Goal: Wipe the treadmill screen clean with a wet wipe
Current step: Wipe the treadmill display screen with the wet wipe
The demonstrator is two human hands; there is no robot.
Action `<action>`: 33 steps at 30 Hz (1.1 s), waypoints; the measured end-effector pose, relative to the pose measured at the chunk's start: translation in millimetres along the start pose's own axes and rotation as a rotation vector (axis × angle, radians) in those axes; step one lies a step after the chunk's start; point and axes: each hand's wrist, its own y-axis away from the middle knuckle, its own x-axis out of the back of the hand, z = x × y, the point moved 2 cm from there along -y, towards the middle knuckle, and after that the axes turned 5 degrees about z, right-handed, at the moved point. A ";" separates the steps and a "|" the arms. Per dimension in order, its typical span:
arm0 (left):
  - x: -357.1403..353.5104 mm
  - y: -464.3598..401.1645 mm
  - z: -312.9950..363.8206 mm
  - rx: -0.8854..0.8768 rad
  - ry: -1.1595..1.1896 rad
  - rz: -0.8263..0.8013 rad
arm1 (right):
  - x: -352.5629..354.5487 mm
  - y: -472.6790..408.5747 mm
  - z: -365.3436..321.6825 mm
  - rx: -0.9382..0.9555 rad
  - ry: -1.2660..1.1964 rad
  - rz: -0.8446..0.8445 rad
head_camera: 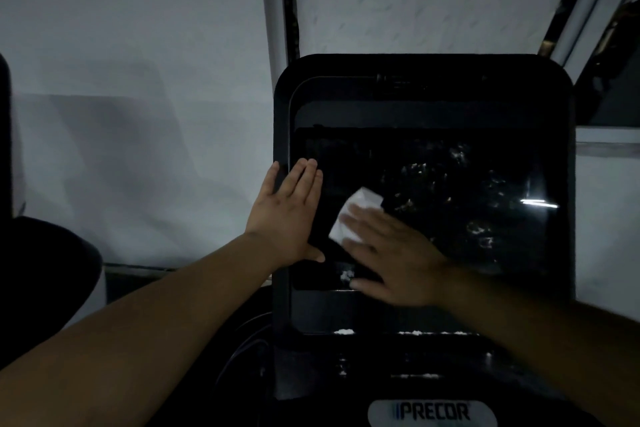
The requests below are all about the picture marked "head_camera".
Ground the person's left hand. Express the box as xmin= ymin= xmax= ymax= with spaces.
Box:
xmin=243 ymin=157 xmax=326 ymax=270

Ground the person's right hand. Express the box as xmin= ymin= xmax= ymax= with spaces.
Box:
xmin=339 ymin=203 xmax=453 ymax=308

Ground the white wet wipe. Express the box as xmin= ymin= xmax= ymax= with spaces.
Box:
xmin=327 ymin=186 xmax=385 ymax=246

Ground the person's left forearm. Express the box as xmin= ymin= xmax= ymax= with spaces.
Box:
xmin=0 ymin=234 xmax=281 ymax=427

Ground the person's right forearm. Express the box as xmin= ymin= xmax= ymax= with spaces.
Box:
xmin=442 ymin=264 xmax=640 ymax=427

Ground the white framed window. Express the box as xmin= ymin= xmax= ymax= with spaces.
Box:
xmin=257 ymin=0 xmax=640 ymax=160

